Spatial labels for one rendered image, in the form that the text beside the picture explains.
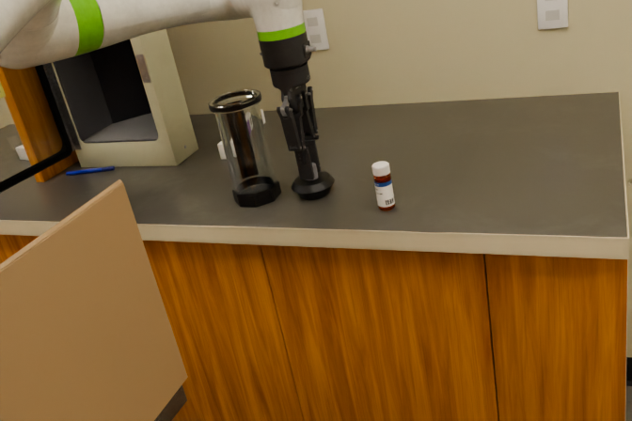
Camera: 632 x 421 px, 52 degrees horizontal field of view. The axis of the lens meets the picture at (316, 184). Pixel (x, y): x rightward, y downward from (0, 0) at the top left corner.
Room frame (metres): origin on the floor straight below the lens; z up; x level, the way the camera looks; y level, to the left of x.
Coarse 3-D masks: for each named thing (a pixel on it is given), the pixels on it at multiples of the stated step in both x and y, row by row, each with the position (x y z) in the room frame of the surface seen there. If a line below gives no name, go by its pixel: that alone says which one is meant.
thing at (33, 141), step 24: (0, 72) 1.60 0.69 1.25; (24, 72) 1.66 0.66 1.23; (0, 96) 1.58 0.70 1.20; (24, 96) 1.64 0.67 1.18; (0, 120) 1.56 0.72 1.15; (24, 120) 1.62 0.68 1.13; (48, 120) 1.67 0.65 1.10; (0, 144) 1.54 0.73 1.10; (24, 144) 1.60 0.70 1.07; (48, 144) 1.65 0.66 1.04; (0, 168) 1.52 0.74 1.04; (24, 168) 1.57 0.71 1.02
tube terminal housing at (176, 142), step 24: (144, 48) 1.59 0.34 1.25; (168, 48) 1.67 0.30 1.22; (168, 72) 1.65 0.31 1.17; (168, 96) 1.62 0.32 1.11; (72, 120) 1.71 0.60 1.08; (168, 120) 1.60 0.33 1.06; (96, 144) 1.69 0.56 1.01; (120, 144) 1.65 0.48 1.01; (144, 144) 1.62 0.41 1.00; (168, 144) 1.59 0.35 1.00; (192, 144) 1.66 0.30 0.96
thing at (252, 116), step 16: (224, 96) 1.32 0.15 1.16; (240, 96) 1.33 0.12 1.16; (256, 96) 1.27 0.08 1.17; (224, 112) 1.24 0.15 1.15; (240, 112) 1.24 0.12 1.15; (256, 112) 1.26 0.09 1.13; (224, 128) 1.26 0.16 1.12; (240, 128) 1.24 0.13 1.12; (256, 128) 1.26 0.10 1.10; (224, 144) 1.27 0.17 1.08; (240, 144) 1.24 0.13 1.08; (256, 144) 1.25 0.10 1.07; (240, 160) 1.25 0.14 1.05; (256, 160) 1.25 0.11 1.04; (240, 176) 1.25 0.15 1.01; (256, 176) 1.24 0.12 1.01; (272, 176) 1.27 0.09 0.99; (240, 192) 1.26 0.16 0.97; (256, 192) 1.24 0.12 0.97
